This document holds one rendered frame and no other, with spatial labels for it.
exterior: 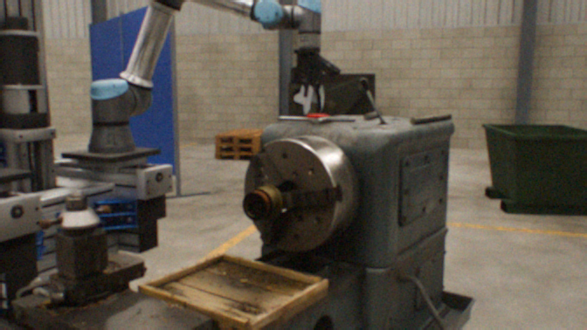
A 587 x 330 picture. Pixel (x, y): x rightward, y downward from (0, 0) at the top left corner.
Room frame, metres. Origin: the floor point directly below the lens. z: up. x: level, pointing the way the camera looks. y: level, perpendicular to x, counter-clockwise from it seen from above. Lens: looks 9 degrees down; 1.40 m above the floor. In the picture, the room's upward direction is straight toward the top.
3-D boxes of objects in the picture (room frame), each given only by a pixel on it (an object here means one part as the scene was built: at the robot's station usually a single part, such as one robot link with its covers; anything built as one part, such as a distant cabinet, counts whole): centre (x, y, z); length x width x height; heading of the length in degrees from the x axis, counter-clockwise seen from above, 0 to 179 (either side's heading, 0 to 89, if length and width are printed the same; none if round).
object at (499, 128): (5.76, -2.70, 0.43); 1.34 x 0.94 x 0.85; 173
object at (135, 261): (1.01, 0.40, 0.99); 0.20 x 0.10 x 0.05; 145
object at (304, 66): (1.76, -0.05, 1.44); 0.09 x 0.08 x 0.12; 54
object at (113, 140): (1.75, 0.60, 1.21); 0.15 x 0.15 x 0.10
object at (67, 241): (0.99, 0.41, 1.07); 0.07 x 0.07 x 0.10; 55
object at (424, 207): (1.79, -0.23, 1.06); 0.59 x 0.48 x 0.39; 145
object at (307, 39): (1.75, -0.05, 1.52); 0.08 x 0.08 x 0.05
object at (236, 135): (9.63, 0.82, 0.22); 1.25 x 0.86 x 0.44; 164
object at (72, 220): (0.99, 0.42, 1.13); 0.08 x 0.08 x 0.03
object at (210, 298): (1.24, 0.14, 0.89); 0.36 x 0.30 x 0.04; 55
